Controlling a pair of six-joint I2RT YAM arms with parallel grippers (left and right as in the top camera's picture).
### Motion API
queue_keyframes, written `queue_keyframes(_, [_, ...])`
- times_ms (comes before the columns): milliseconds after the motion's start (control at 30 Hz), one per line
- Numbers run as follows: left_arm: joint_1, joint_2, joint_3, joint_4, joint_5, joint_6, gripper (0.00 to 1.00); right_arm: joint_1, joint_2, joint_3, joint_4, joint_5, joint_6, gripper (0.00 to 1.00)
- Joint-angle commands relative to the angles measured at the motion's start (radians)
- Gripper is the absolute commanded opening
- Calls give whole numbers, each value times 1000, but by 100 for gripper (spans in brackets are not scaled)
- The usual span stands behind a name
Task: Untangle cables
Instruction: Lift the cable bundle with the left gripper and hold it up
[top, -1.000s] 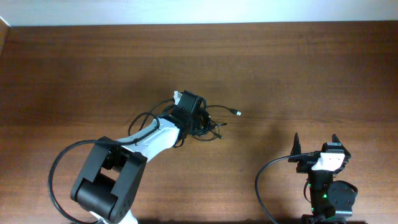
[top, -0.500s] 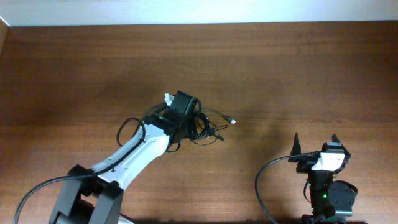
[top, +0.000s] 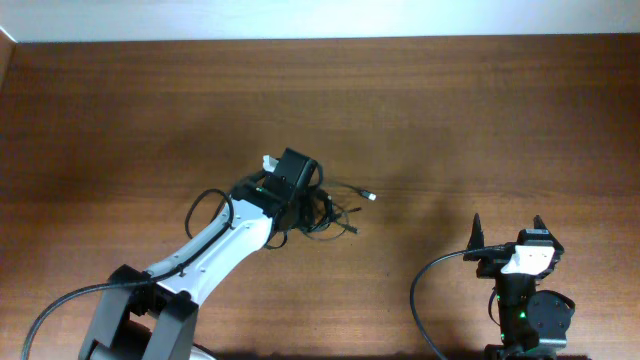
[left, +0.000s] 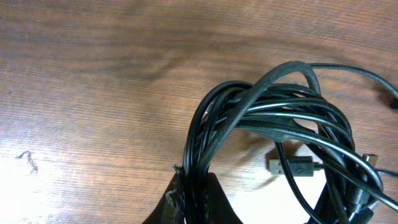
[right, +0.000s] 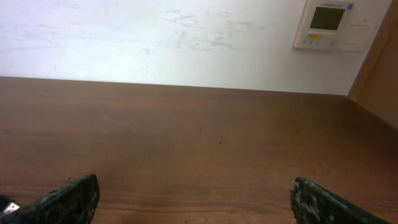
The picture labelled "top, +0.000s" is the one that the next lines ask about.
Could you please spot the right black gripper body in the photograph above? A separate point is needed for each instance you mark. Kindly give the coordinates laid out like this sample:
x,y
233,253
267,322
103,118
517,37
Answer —
x,y
491,268

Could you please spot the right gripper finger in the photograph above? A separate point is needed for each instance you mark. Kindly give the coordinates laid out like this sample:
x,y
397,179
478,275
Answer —
x,y
538,223
476,240

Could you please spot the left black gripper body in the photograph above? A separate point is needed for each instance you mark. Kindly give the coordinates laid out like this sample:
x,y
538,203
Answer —
x,y
295,199

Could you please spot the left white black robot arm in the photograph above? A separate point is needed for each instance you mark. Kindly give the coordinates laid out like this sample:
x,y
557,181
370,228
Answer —
x,y
152,314

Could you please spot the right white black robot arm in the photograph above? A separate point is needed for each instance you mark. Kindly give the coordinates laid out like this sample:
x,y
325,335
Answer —
x,y
533,323

